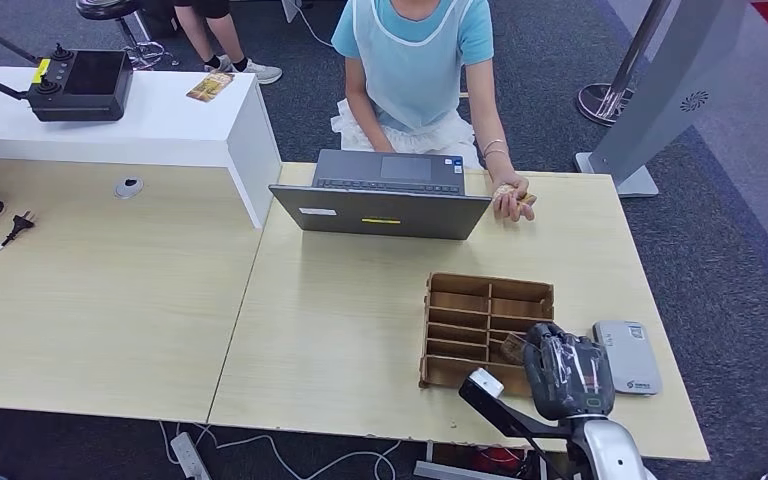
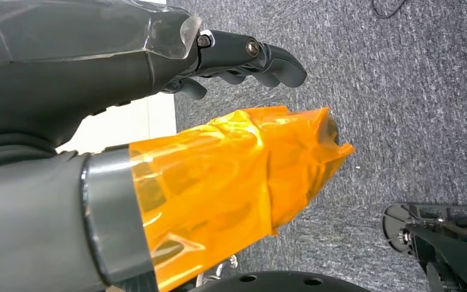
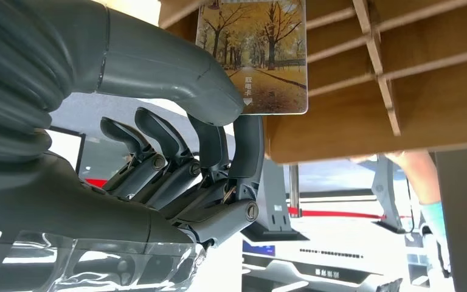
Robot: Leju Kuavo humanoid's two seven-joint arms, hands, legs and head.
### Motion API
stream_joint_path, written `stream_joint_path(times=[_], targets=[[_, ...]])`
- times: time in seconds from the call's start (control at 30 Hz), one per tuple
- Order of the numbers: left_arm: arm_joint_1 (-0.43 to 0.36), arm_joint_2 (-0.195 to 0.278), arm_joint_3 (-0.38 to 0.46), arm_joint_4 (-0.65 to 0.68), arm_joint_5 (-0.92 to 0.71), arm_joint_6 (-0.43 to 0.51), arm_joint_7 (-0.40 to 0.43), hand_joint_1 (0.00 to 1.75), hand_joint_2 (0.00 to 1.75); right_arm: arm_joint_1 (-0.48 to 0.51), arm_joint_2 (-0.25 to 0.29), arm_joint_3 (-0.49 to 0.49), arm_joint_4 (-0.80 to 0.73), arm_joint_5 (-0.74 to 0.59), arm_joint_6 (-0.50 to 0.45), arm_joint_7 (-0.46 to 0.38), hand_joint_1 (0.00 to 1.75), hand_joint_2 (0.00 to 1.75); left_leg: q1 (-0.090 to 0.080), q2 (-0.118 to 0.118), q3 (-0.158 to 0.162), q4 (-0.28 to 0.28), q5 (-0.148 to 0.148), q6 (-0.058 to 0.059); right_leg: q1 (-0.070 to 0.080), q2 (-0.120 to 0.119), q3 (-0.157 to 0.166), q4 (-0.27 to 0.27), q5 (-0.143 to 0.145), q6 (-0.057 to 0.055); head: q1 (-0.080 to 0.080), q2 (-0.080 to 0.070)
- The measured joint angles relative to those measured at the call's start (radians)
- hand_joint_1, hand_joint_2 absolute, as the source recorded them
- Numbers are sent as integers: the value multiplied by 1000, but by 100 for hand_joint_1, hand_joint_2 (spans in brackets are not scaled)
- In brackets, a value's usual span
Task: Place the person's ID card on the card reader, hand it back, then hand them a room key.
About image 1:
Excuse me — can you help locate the person's left hand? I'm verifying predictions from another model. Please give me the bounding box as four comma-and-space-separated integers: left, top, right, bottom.
491, 173, 538, 223

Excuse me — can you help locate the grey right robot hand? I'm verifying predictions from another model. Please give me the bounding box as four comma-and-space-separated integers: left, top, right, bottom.
523, 322, 617, 422

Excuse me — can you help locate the yellow hotel ID card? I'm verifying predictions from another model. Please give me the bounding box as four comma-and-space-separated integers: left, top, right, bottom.
495, 185, 538, 207

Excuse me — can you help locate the white card reader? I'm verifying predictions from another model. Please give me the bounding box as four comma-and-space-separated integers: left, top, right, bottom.
592, 320, 664, 397

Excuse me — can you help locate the wooden card organiser box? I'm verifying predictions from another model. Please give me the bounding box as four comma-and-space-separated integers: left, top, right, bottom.
418, 271, 556, 399

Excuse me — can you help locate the seated person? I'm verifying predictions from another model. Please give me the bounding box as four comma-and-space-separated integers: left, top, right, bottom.
329, 0, 538, 223

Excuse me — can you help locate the standing person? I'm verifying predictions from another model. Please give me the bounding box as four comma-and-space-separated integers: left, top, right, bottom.
171, 0, 284, 85

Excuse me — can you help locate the red object under desk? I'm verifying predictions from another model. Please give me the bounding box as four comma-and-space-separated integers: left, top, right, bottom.
470, 447, 526, 480

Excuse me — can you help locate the grey laptop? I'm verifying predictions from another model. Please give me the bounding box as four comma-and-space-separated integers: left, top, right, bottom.
267, 148, 493, 241

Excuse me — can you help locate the grey kiosk stand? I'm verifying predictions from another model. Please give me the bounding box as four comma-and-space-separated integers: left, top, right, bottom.
574, 0, 753, 199

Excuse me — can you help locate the white power strip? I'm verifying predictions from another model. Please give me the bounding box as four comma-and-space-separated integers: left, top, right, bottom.
169, 431, 212, 480

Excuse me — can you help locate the white raised counter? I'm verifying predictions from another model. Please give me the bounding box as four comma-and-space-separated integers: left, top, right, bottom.
0, 64, 284, 230

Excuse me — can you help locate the black joystick controller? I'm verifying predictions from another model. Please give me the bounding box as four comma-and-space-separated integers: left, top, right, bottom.
26, 42, 135, 123

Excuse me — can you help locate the black stool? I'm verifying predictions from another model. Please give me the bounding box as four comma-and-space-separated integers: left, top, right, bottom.
76, 0, 180, 71

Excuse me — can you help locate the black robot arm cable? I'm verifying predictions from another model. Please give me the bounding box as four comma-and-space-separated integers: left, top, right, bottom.
515, 423, 561, 480

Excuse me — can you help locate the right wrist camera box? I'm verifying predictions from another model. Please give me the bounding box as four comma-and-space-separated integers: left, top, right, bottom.
458, 368, 572, 465

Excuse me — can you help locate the chrome stanchion post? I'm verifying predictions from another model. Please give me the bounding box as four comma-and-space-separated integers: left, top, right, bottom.
576, 0, 674, 127

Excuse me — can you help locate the thin white cable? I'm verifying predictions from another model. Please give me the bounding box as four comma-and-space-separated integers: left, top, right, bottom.
282, 0, 334, 48

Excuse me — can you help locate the white power strip cable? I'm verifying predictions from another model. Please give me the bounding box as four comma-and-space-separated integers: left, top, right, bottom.
158, 420, 402, 480

